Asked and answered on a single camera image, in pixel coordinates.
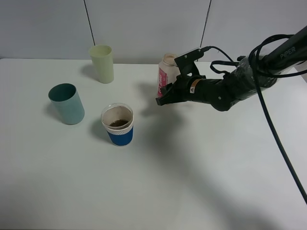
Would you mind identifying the pale green plastic cup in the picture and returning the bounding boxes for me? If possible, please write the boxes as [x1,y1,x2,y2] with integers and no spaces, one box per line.
[89,45,114,84]

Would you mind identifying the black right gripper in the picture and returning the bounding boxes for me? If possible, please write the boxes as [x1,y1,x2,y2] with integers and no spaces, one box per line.
[155,75,216,105]

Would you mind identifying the black camera cable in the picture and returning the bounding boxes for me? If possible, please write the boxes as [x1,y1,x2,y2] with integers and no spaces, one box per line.
[201,33,307,206]

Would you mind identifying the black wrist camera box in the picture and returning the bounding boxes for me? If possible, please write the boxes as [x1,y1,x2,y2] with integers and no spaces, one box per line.
[175,48,204,77]

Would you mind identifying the teal plastic cup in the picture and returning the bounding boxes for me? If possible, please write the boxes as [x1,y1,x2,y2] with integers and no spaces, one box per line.
[48,83,85,125]

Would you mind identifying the clear bottle pink label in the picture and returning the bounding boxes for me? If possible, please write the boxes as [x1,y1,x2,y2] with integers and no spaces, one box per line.
[157,53,180,97]

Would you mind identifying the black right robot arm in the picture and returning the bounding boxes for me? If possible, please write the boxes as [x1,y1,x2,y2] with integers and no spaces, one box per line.
[156,28,307,112]

